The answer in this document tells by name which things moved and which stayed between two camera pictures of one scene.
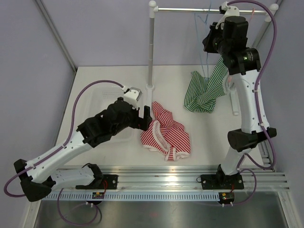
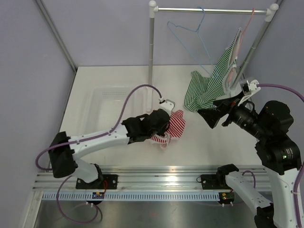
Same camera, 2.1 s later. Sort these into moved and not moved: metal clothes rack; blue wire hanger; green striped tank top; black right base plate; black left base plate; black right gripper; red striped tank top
Moved: black right gripper; blue wire hanger; red striped tank top
Not moved: metal clothes rack; black left base plate; green striped tank top; black right base plate
